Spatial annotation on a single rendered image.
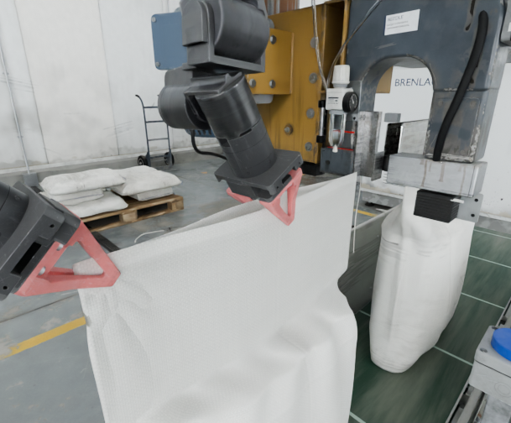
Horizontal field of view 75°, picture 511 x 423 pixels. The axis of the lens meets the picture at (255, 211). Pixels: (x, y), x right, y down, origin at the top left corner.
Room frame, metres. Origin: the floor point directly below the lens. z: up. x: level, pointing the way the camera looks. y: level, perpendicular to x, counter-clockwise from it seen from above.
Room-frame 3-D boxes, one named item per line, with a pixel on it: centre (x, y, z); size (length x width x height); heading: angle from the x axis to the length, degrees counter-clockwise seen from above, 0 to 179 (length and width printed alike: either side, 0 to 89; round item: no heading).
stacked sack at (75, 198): (3.05, 1.75, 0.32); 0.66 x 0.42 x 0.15; 38
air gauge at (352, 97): (0.64, -0.17, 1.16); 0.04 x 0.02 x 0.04; 134
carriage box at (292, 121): (0.93, -0.10, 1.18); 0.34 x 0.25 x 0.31; 44
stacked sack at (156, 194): (3.55, 1.24, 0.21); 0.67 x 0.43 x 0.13; 44
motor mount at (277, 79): (0.77, -0.02, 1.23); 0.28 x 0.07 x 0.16; 134
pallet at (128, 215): (3.30, 1.49, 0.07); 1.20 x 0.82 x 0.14; 134
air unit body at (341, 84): (0.65, -0.16, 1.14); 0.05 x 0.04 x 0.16; 44
